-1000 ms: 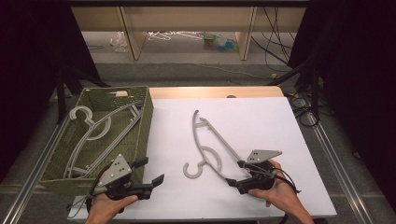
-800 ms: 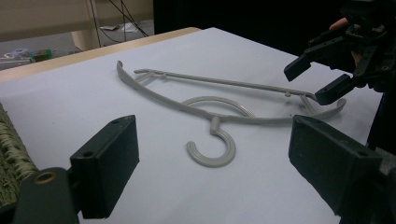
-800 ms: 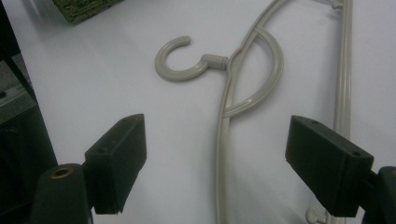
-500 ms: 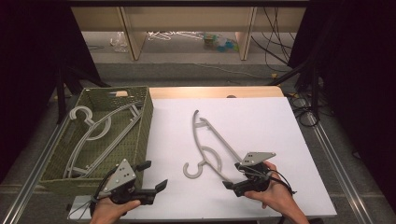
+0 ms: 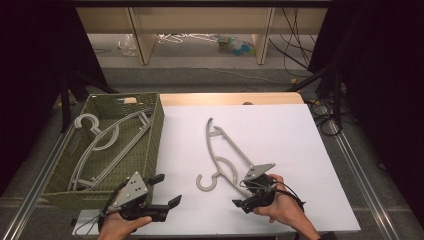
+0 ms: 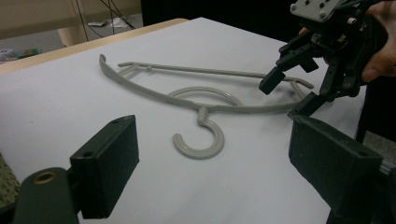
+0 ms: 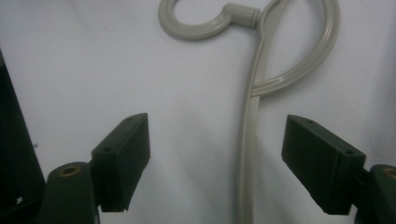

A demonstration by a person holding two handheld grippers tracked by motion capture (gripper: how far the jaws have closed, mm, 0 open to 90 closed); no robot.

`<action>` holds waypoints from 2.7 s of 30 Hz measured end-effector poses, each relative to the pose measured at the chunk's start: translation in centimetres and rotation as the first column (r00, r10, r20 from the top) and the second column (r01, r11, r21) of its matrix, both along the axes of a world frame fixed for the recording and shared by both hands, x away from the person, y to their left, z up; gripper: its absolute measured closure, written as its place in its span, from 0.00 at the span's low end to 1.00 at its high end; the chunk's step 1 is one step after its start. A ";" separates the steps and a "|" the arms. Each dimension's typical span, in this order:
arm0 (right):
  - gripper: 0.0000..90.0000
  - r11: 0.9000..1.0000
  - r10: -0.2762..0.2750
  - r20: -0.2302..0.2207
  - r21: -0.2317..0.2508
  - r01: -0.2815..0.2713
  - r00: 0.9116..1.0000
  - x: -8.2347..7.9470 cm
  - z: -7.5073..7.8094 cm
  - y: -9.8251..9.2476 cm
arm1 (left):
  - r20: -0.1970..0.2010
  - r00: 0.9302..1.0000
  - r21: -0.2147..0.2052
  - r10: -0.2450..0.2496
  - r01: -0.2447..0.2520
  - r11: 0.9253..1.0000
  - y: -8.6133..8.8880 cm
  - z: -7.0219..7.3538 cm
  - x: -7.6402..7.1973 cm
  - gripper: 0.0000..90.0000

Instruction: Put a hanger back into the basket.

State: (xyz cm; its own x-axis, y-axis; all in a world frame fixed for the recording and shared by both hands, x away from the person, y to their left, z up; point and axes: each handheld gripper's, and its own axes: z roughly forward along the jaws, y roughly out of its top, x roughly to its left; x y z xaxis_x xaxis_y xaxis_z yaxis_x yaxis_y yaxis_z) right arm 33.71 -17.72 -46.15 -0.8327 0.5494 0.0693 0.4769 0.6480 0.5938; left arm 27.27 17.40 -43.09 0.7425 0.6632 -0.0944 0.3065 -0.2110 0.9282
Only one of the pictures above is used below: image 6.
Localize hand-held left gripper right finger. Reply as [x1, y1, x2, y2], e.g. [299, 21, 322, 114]
[288, 114, 385, 219]

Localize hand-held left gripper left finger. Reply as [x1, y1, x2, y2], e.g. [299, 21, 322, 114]
[69, 114, 140, 220]

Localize grey plastic clothes hanger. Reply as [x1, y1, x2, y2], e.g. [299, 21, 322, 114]
[98, 54, 315, 161]

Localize green woven basket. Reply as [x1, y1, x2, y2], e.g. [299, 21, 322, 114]
[0, 152, 21, 208]

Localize white table cover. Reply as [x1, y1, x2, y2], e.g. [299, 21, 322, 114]
[0, 17, 367, 224]

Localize colourful plastic toys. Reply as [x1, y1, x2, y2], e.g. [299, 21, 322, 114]
[0, 48, 43, 62]

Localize beige shelf unit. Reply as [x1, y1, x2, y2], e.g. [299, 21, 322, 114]
[0, 0, 143, 48]

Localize bundle of black cables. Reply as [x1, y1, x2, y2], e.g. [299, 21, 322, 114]
[74, 0, 136, 41]

